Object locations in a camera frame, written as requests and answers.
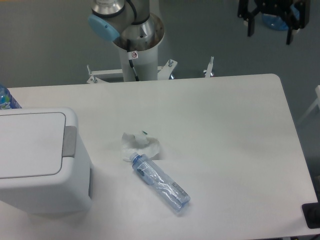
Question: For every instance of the blue plastic bag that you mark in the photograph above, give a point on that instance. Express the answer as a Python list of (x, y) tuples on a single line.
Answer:
[(275, 22)]

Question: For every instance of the white trash can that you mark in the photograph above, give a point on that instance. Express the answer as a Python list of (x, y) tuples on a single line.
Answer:
[(44, 165)]

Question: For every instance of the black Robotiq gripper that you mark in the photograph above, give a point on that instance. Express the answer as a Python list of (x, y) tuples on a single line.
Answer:
[(275, 7)]

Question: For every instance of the blue labelled bottle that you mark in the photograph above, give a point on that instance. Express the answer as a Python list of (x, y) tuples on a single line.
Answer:
[(7, 101)]

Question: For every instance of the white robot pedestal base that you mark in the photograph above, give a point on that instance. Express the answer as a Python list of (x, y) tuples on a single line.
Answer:
[(135, 66)]

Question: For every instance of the crumpled white tissue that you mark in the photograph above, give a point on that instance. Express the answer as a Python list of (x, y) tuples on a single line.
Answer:
[(140, 143)]

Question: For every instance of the white furniture frame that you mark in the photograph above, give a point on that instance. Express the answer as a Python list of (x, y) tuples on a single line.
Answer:
[(315, 104)]

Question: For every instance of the black device at table edge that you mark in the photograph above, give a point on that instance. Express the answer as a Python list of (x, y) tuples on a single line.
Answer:
[(311, 212)]

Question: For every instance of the empty clear plastic bottle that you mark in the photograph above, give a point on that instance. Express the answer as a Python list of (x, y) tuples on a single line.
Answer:
[(174, 195)]

